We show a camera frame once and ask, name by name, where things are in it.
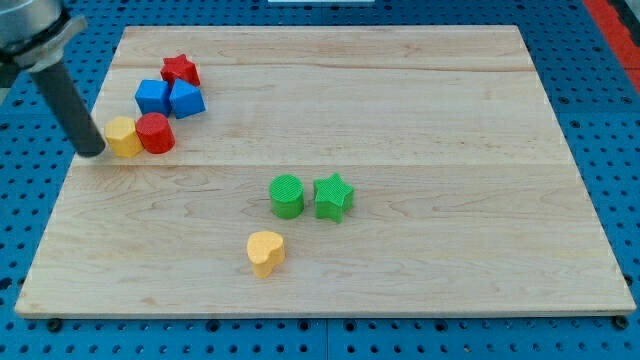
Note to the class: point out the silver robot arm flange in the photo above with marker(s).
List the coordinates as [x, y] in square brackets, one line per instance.
[35, 32]

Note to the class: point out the green star block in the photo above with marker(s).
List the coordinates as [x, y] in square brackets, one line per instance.
[333, 197]

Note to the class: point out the red star block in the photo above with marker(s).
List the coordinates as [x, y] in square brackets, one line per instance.
[179, 67]

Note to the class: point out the green cylinder block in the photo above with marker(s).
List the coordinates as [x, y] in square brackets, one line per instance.
[287, 196]

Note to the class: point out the yellow heart block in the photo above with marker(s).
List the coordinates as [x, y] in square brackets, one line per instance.
[265, 251]

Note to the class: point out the wooden board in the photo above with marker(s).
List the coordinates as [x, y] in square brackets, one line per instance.
[467, 199]

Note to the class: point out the blue pentagon block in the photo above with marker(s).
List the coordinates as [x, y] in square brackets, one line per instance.
[186, 99]

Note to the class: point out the red cylinder block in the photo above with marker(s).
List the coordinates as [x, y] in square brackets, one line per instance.
[155, 133]

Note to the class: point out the blue cube block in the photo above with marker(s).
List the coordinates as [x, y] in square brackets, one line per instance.
[152, 96]

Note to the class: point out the yellow hexagon block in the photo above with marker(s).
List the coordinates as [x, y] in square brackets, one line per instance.
[122, 137]

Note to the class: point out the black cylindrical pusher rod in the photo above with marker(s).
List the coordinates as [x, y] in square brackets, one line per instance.
[61, 95]

